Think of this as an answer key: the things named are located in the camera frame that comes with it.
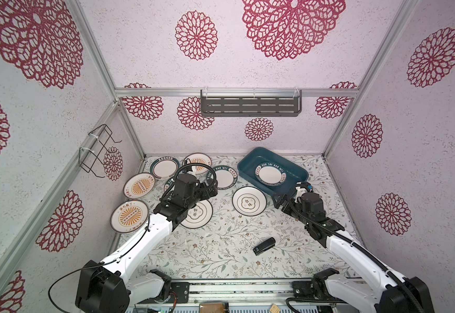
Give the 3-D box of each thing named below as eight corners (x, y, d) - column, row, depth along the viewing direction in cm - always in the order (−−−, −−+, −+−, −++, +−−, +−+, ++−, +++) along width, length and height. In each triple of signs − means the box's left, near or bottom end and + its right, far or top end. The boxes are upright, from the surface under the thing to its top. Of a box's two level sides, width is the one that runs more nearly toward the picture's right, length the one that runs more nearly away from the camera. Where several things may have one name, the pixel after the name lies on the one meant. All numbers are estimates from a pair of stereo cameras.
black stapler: (256, 256, 85) (257, 253, 81) (252, 250, 86) (253, 246, 83) (274, 245, 88) (276, 242, 84) (270, 239, 89) (272, 236, 86)
